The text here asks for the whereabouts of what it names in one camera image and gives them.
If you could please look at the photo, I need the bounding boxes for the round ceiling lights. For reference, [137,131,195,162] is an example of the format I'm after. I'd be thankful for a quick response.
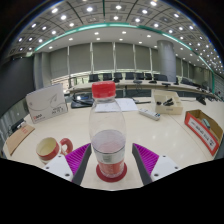
[9,0,224,74]

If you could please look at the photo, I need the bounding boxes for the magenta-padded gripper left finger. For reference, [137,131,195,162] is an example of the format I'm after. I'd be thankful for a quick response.
[41,142,92,186]

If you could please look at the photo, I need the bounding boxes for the large white cardboard box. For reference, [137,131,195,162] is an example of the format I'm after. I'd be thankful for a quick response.
[25,83,69,125]

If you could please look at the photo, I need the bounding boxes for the long curved conference desk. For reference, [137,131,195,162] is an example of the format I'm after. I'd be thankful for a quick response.
[66,79,221,101]

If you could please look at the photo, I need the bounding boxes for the open cardboard box red side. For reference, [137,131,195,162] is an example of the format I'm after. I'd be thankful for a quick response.
[184,109,224,157]

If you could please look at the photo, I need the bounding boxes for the flat round red coaster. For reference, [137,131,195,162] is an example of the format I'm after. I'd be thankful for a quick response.
[95,162,128,183]

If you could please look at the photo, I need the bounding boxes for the row of black office chairs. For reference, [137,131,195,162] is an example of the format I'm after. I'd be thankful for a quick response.
[88,71,201,88]

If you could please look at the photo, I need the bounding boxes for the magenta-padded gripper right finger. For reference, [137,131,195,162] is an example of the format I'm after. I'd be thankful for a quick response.
[131,142,184,186]

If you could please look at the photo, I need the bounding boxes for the small beige cardboard box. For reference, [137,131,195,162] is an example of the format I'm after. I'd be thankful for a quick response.
[153,89,184,116]

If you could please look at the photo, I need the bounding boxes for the red and cream mug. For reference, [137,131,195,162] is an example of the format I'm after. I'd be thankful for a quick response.
[35,136,74,165]

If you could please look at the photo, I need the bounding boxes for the black bag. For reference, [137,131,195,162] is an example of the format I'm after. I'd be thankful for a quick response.
[70,94,94,109]

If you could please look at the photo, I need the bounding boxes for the brown kraft paper envelope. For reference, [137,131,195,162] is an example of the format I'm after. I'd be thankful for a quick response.
[5,123,36,157]

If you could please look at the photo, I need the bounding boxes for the clear plastic bottle red cap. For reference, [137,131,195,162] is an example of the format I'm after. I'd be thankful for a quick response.
[88,80,128,179]

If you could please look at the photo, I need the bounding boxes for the white paper sheets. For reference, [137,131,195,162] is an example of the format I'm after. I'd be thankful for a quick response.
[94,97,139,113]

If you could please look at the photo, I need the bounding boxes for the black device with cables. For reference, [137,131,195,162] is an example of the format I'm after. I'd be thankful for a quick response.
[9,118,27,133]

